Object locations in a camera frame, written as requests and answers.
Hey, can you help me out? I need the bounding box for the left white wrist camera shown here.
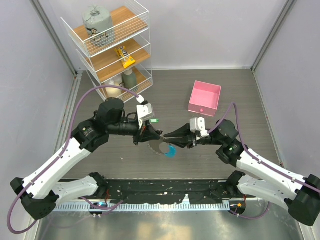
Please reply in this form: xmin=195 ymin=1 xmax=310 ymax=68
xmin=136 ymin=95 xmax=155 ymax=129

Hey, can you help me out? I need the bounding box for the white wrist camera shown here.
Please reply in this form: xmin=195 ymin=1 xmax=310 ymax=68
xmin=189 ymin=117 xmax=210 ymax=139
xmin=136 ymin=95 xmax=155 ymax=129

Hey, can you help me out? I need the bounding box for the green pump bottle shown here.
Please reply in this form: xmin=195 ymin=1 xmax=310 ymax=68
xmin=122 ymin=68 xmax=138 ymax=92

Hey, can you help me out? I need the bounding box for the patterned jar on shelf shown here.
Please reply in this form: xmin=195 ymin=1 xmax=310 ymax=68
xmin=108 ymin=75 xmax=124 ymax=87

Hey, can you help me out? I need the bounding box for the key with green tag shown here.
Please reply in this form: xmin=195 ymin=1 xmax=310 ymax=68
xmin=149 ymin=118 xmax=159 ymax=124

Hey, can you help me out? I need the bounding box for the pink open drawer box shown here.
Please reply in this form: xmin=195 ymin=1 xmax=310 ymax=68
xmin=188 ymin=80 xmax=222 ymax=117

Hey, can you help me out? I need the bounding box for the yellow candy bag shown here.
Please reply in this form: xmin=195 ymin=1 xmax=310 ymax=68
xmin=115 ymin=46 xmax=136 ymax=69

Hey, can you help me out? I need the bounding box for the white slotted cable duct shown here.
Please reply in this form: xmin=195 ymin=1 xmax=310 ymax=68
xmin=53 ymin=199 xmax=230 ymax=213

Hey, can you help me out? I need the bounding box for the purple cable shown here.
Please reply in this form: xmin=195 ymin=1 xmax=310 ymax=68
xmin=207 ymin=101 xmax=320 ymax=221
xmin=6 ymin=84 xmax=141 ymax=235

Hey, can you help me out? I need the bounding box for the cream pump bottle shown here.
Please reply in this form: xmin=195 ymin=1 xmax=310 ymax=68
xmin=105 ymin=79 xmax=122 ymax=98

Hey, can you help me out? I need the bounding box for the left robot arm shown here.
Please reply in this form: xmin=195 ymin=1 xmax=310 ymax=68
xmin=10 ymin=97 xmax=162 ymax=220

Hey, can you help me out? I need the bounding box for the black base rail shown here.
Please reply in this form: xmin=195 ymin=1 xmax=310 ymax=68
xmin=47 ymin=177 xmax=283 ymax=205

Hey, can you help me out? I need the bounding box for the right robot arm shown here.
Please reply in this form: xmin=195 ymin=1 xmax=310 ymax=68
xmin=164 ymin=117 xmax=320 ymax=227

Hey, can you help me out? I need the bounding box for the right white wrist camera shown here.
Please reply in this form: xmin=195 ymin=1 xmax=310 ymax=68
xmin=189 ymin=117 xmax=210 ymax=139

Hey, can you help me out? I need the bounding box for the white wire shelf rack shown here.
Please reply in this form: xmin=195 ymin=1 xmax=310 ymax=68
xmin=61 ymin=0 xmax=153 ymax=95

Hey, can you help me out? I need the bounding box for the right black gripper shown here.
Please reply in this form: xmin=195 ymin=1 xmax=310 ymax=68
xmin=164 ymin=122 xmax=225 ymax=149

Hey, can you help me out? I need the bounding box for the grey wrapped paper roll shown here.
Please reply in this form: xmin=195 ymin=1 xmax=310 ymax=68
xmin=82 ymin=5 xmax=115 ymax=47

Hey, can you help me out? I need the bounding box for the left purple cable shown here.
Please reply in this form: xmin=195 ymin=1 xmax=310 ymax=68
xmin=6 ymin=84 xmax=141 ymax=235

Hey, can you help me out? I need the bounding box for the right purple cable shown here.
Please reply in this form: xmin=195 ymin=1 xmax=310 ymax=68
xmin=207 ymin=101 xmax=320 ymax=221

